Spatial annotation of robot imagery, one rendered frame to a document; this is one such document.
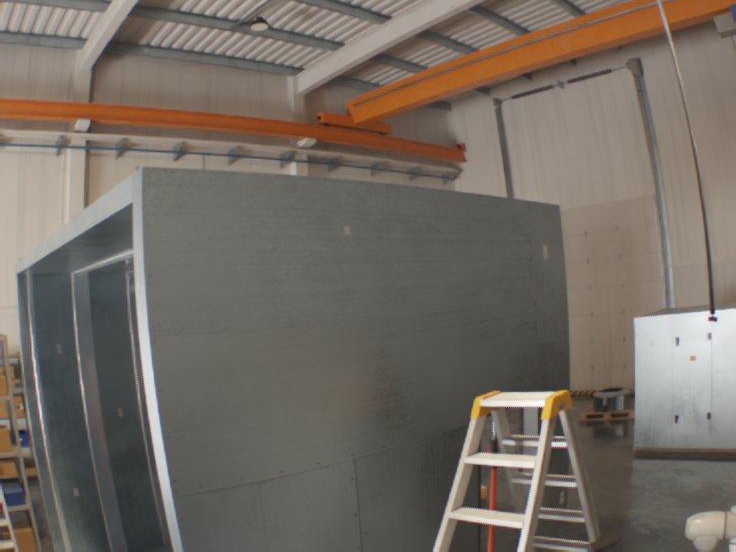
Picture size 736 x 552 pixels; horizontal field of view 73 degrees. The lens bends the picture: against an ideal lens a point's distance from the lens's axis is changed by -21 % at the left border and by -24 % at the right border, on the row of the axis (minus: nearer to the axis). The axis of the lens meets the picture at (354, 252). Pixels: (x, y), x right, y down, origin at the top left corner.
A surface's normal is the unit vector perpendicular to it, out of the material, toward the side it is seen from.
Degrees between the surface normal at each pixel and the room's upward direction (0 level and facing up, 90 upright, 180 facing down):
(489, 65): 90
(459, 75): 90
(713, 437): 90
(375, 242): 90
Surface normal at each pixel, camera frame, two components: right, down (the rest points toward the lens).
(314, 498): 0.65, -0.11
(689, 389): -0.76, 0.00
